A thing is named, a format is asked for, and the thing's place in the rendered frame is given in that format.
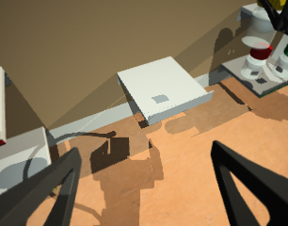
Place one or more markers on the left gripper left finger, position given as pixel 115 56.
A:
pixel 18 203

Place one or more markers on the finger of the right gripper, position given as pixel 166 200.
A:
pixel 279 23

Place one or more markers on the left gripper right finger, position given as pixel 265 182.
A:
pixel 269 187

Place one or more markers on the white bottle with red cap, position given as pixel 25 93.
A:
pixel 255 63

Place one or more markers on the clear bottle with yellow cap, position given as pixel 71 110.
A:
pixel 259 32

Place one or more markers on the white bottle with green cap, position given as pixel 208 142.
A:
pixel 280 69

